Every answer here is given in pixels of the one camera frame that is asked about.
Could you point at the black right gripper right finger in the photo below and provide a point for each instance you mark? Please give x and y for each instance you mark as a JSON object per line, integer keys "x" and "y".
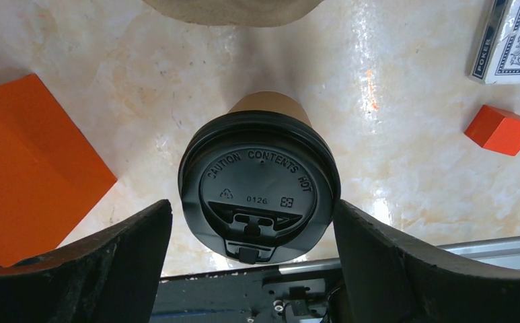
{"x": 391, "y": 276}

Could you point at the orange paper bag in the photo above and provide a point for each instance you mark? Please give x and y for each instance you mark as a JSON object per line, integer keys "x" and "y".
{"x": 50, "y": 175}

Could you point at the brown paper coffee cup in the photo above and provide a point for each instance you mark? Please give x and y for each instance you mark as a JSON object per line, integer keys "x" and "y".
{"x": 270, "y": 101}

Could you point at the small orange block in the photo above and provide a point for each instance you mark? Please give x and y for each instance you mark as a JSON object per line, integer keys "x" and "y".
{"x": 495, "y": 129}

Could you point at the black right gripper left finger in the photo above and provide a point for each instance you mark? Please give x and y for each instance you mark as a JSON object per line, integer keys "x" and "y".
{"x": 109, "y": 276}

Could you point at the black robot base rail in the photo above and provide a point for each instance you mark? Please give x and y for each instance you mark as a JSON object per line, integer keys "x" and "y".
{"x": 312, "y": 291}

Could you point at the blue playing card deck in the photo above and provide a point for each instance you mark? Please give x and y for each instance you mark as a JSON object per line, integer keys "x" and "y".
{"x": 497, "y": 56}

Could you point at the black plastic cup lid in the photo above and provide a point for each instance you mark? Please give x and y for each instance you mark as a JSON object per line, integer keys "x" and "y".
{"x": 258, "y": 187}

